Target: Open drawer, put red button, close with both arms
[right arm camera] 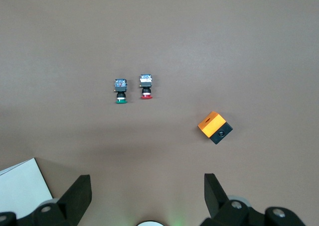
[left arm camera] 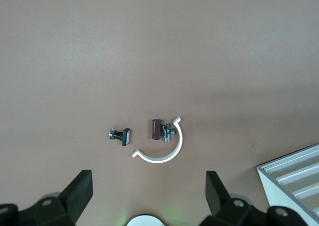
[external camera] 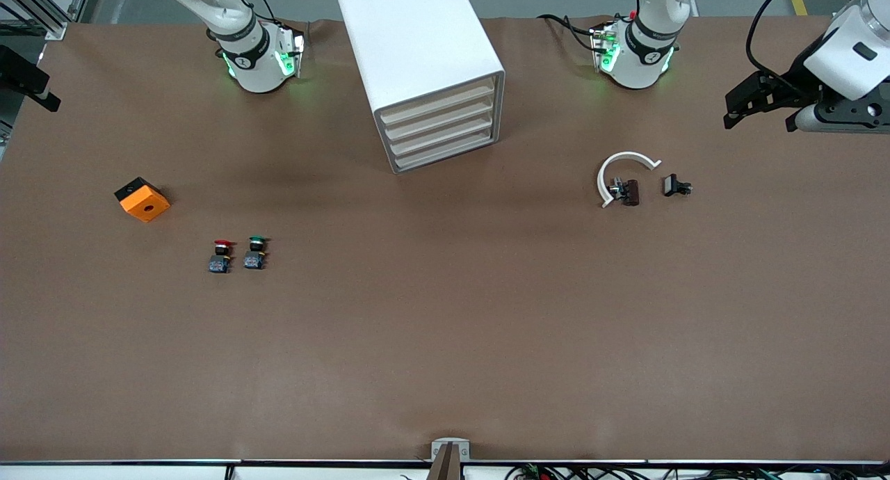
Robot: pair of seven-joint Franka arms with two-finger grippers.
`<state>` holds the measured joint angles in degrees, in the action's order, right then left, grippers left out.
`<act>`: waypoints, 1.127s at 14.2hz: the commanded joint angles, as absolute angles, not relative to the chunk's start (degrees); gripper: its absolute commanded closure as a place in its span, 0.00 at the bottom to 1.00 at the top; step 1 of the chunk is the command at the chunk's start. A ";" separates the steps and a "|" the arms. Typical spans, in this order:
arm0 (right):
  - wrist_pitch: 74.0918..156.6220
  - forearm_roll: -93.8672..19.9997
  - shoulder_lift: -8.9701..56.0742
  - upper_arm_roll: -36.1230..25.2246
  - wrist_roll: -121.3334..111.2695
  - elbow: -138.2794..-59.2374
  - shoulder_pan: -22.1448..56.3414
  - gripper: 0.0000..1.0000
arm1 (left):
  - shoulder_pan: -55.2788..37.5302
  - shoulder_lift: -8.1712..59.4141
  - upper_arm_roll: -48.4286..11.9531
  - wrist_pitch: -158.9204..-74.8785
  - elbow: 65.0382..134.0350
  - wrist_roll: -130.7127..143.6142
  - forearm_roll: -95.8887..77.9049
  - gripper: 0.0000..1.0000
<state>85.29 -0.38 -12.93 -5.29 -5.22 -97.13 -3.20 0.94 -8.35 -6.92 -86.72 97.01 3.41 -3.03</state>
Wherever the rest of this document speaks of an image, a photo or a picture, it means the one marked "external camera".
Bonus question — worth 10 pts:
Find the red push button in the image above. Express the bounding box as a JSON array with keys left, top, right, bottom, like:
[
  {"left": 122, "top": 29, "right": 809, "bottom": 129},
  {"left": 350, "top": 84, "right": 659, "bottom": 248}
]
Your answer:
[{"left": 208, "top": 239, "right": 236, "bottom": 274}]

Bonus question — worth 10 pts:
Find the cabinet drawer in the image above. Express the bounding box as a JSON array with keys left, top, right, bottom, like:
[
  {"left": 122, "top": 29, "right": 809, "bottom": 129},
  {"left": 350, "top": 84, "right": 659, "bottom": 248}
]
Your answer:
[
  {"left": 382, "top": 94, "right": 496, "bottom": 142},
  {"left": 391, "top": 126, "right": 499, "bottom": 171},
  {"left": 380, "top": 78, "right": 496, "bottom": 127},
  {"left": 386, "top": 110, "right": 497, "bottom": 157}
]

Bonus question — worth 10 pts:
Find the green push button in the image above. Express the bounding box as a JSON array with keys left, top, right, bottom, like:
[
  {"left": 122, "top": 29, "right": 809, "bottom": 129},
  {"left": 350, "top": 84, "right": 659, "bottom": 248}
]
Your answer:
[{"left": 243, "top": 235, "right": 271, "bottom": 271}]

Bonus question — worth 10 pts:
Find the white drawer cabinet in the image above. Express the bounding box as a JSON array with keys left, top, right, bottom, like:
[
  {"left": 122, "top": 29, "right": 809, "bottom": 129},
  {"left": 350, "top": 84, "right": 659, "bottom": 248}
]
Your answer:
[{"left": 337, "top": 0, "right": 506, "bottom": 175}]

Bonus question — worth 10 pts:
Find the white curved clamp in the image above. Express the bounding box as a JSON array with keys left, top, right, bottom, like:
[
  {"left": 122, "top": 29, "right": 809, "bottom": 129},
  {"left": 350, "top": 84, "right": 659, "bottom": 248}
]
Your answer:
[{"left": 597, "top": 151, "right": 663, "bottom": 209}]

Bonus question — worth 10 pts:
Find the brown table cover sheet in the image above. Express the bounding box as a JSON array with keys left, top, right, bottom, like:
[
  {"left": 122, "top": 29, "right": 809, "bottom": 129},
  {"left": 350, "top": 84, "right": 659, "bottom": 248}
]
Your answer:
[{"left": 0, "top": 15, "right": 890, "bottom": 463}]

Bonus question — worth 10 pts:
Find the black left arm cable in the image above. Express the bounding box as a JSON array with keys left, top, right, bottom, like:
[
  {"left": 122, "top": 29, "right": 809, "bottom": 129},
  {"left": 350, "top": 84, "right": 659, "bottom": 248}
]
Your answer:
[{"left": 746, "top": 0, "right": 800, "bottom": 91}]

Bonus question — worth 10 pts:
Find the brown handled chrome valve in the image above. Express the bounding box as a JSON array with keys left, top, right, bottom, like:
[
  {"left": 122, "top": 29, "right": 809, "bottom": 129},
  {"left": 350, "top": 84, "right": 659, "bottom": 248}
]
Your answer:
[{"left": 608, "top": 177, "right": 640, "bottom": 207}]

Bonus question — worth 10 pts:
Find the orange black switch box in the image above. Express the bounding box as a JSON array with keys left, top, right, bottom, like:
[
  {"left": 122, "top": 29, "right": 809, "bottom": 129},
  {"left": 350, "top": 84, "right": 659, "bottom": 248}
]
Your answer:
[{"left": 114, "top": 177, "right": 171, "bottom": 223}]

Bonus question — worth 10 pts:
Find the metal table edge rail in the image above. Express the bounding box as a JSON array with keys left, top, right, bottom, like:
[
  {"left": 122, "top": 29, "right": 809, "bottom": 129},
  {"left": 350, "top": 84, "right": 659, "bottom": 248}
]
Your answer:
[{"left": 0, "top": 458, "right": 890, "bottom": 467}]

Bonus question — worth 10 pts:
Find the grey mount bracket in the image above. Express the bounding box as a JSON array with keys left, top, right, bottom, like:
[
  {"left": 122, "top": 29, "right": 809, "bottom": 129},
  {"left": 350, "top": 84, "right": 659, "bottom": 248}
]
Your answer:
[{"left": 428, "top": 438, "right": 471, "bottom": 480}]

